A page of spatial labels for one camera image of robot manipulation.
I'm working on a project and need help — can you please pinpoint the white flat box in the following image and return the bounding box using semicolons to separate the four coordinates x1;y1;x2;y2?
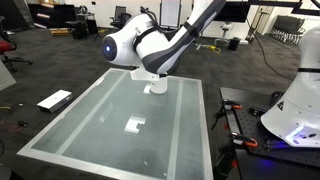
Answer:
37;90;73;113

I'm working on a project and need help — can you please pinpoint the red office chair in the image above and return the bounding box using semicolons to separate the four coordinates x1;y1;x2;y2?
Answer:
0;16;33;72

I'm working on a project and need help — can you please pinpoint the orange black clamp far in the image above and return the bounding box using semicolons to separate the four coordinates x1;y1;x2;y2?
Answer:
211;99;243;129

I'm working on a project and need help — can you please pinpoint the black perforated mounting board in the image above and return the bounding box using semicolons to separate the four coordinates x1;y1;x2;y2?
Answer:
214;87;320;180

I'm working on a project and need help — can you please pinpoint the orange black clamp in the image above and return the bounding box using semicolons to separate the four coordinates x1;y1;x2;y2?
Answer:
214;132;258;176
211;99;243;129

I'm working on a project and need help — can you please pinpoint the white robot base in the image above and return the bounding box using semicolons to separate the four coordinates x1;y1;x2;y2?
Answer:
261;25;320;148

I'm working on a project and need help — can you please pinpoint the black background office chair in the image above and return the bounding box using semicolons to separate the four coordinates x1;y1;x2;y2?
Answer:
110;6;132;29

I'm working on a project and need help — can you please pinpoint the whiteboard on stand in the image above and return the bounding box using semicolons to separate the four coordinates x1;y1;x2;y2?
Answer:
160;0;181;27

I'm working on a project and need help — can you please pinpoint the orange black clamp near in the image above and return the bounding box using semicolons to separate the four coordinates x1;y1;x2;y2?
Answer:
214;132;258;176

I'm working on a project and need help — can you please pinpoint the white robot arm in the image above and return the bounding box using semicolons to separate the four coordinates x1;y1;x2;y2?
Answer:
102;0;226;94

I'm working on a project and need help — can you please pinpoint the glass top table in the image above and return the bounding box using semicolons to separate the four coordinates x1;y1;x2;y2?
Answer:
18;68;214;180

